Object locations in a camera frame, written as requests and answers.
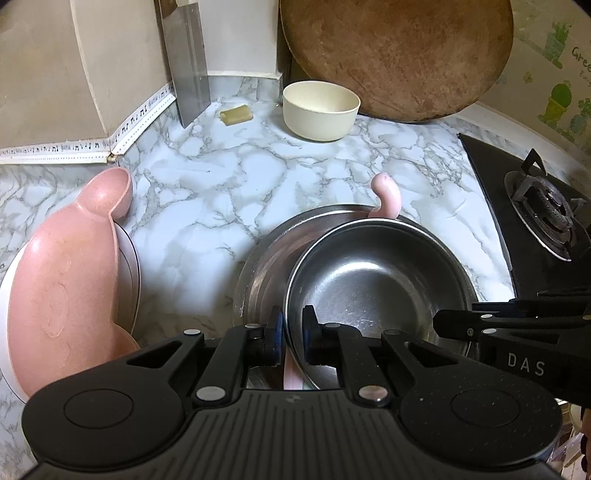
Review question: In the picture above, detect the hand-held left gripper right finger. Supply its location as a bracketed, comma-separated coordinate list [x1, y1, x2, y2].
[301, 305, 458, 407]

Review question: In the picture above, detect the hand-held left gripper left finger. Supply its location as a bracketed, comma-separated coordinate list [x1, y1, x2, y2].
[124, 308, 284, 408]

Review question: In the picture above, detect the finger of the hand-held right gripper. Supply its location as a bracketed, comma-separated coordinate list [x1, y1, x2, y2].
[433, 308, 509, 343]
[472, 288, 591, 325]

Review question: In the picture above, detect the large steel basin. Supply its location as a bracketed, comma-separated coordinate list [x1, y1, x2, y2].
[232, 205, 477, 389]

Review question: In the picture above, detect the pink steel-lined bowl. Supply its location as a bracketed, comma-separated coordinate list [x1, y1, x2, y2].
[281, 173, 477, 392]

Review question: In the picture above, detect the white round plate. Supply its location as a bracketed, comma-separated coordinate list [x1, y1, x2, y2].
[0, 220, 142, 400]

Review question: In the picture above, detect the stove burner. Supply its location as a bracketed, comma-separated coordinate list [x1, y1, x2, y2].
[504, 148, 591, 263]

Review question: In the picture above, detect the black gas stove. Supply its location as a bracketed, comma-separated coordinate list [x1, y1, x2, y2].
[458, 133, 591, 298]

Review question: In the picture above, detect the pink animal-shaped plate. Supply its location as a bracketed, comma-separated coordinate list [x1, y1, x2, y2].
[6, 167, 142, 400]

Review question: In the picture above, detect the cream bowl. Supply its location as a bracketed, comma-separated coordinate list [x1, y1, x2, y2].
[282, 80, 362, 142]

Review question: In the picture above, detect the yellow soap piece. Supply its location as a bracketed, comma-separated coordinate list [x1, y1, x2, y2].
[219, 104, 254, 126]

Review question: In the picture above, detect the round wooden cutting board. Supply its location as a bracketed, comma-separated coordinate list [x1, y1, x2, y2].
[278, 0, 515, 123]

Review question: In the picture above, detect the white patterned trim tape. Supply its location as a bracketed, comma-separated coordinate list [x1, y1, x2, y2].
[0, 84, 177, 165]

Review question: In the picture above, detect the steel cleaver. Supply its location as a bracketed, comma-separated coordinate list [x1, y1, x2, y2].
[156, 0, 212, 129]

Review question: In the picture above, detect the green plant wall sticker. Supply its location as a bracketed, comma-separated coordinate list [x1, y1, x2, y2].
[480, 0, 591, 149]

